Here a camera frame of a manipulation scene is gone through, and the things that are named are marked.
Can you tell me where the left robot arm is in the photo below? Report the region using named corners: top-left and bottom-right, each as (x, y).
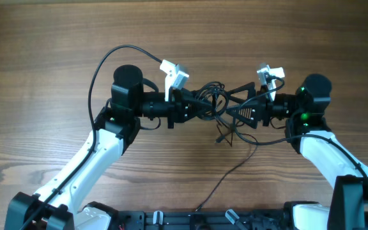
top-left (4, 61), bottom-right (213, 229)

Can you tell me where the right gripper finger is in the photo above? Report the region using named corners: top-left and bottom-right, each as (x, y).
top-left (227, 82), bottom-right (256, 101)
top-left (226, 106), bottom-right (259, 129)

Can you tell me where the camera black cable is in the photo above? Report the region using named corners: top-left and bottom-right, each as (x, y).
top-left (233, 75), bottom-right (368, 230)
top-left (19, 44), bottom-right (163, 230)

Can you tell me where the black USB cable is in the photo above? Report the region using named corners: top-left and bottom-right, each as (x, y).
top-left (193, 80), bottom-right (259, 212)

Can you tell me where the left camera black cable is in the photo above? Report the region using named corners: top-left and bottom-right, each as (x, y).
top-left (19, 44), bottom-right (163, 230)

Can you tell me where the right camera black cable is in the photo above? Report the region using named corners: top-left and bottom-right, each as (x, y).
top-left (233, 75), bottom-right (368, 230)

